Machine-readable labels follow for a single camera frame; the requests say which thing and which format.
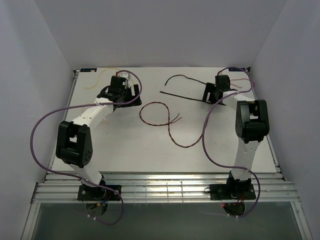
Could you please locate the black cable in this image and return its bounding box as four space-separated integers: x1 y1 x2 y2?
159 74 210 102

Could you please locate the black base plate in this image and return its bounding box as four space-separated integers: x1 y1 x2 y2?
77 184 120 202
204 184 256 200

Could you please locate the aluminium rail frame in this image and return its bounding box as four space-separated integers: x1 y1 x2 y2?
32 67 313 240

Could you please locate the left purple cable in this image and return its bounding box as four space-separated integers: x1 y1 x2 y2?
30 69 143 226

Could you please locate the left blue label sticker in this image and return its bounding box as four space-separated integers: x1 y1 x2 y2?
80 68 97 73

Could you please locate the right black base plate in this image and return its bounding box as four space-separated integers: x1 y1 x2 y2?
204 184 256 200

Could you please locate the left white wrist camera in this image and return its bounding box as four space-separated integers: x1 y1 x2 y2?
116 71 134 88

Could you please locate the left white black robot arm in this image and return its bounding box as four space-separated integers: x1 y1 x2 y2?
55 70 142 200

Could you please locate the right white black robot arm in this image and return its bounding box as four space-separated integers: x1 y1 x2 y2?
203 74 270 199

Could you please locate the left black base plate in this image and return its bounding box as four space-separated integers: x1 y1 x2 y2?
77 184 120 202

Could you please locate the single red wire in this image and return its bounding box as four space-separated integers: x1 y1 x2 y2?
229 77 251 89

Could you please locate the purple cable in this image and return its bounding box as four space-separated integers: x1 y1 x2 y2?
201 66 261 219
30 69 143 226

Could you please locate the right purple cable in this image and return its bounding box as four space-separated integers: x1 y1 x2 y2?
201 66 261 219

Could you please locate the red black twisted wire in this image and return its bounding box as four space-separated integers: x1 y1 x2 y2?
139 101 203 148

